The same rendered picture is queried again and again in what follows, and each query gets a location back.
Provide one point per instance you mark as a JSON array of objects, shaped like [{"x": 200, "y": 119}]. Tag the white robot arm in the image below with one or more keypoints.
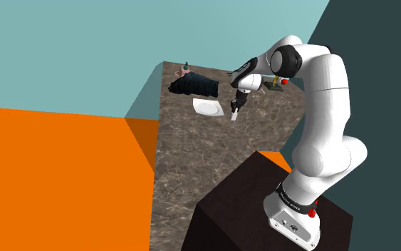
[{"x": 325, "y": 104}]

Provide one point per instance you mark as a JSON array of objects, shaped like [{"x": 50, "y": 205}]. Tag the yellow curved stick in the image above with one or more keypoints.
[{"x": 275, "y": 80}]

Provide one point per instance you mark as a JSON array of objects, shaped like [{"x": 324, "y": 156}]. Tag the white square plate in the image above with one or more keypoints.
[{"x": 207, "y": 107}]

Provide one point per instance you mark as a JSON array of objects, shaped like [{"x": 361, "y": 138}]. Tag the dark robot stand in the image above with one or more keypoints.
[{"x": 235, "y": 208}]

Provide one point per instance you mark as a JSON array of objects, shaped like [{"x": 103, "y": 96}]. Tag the red ball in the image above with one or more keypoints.
[{"x": 284, "y": 81}]

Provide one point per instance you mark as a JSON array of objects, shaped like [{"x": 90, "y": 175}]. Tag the black crumpled cloth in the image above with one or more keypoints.
[{"x": 195, "y": 85}]

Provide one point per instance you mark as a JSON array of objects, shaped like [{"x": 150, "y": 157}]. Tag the dark green flat board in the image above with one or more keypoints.
[{"x": 273, "y": 87}]

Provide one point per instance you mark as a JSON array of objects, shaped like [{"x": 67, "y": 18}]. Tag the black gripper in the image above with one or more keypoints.
[{"x": 240, "y": 99}]

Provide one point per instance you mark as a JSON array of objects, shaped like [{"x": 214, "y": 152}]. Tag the white stick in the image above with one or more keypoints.
[{"x": 234, "y": 115}]

